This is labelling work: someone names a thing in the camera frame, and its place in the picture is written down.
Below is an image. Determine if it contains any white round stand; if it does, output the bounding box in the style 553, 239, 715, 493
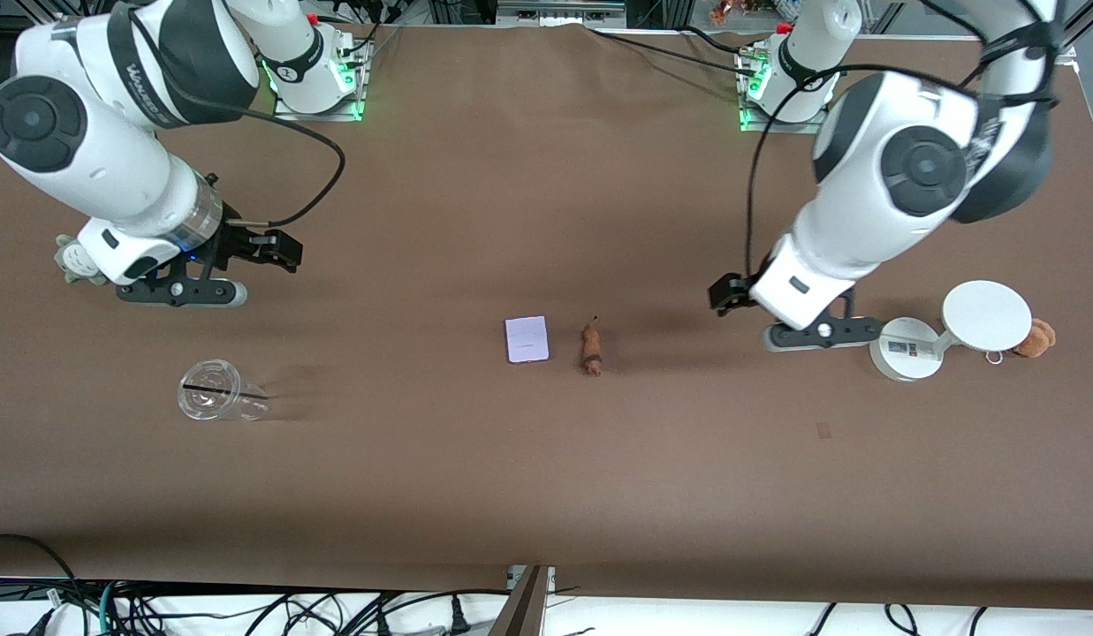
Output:
869, 280, 1033, 382

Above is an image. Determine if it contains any thick black floor cable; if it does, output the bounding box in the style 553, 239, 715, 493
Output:
0, 534, 79, 636

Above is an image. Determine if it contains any clear plastic cup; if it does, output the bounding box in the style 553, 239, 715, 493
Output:
177, 358, 271, 422

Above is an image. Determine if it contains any short black table cable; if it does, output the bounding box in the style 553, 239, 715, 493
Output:
683, 25, 770, 54

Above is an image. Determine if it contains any brown table cover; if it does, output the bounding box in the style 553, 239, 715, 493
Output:
0, 19, 1093, 610

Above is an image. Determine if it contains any grey plush toy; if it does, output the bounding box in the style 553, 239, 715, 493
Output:
54, 234, 110, 286

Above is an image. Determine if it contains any grey metal box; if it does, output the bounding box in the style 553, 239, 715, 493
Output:
496, 0, 628, 27

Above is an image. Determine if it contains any long black table cable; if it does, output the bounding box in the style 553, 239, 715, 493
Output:
588, 29, 761, 79

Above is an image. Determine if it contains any brown teddy bear keychain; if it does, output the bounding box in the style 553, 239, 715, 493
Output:
1011, 319, 1058, 360

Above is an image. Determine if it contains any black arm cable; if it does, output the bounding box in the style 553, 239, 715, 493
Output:
126, 0, 347, 229
742, 0, 1064, 280

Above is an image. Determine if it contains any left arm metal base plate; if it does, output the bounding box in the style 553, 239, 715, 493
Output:
739, 49, 832, 136

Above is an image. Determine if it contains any black drinking straw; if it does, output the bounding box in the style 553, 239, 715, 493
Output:
182, 382, 270, 400

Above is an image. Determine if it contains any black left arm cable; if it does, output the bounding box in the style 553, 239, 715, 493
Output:
742, 0, 1064, 280

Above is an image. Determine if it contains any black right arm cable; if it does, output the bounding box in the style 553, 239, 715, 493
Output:
126, 0, 347, 229

